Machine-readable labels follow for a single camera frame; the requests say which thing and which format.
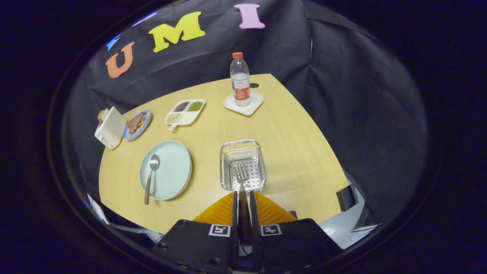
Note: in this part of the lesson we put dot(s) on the toasted bread slice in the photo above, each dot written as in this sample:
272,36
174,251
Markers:
102,115

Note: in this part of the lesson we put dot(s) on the black backdrop cloth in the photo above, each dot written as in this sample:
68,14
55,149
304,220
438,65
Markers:
342,95

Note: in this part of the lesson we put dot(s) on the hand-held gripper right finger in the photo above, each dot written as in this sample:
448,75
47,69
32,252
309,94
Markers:
253,217

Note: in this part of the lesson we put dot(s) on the black block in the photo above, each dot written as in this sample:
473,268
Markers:
347,198

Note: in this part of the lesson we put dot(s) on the pale yellow beans pile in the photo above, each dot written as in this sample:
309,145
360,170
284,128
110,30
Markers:
173,118

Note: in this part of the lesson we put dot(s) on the white divided tray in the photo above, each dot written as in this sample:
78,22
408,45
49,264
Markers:
186,118

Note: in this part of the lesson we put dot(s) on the meat and vegetables food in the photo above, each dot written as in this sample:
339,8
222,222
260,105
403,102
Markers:
135,122

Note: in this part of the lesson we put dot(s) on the white toaster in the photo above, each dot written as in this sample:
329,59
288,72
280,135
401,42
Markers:
111,128

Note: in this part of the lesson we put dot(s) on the dark brown beans pile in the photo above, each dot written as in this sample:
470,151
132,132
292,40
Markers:
181,106

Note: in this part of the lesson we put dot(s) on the light green plate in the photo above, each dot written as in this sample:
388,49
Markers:
171,171

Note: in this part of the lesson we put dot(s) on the green beans pile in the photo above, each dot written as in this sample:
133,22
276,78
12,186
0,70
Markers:
195,106

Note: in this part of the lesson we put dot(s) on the white square coaster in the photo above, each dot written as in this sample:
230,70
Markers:
252,108

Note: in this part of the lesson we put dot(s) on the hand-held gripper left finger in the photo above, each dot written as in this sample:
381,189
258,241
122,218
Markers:
235,213

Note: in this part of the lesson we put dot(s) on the red capped water bottle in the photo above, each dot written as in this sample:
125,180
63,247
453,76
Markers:
240,82

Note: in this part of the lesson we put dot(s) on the blue plate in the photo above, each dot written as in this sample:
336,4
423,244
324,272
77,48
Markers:
145,127

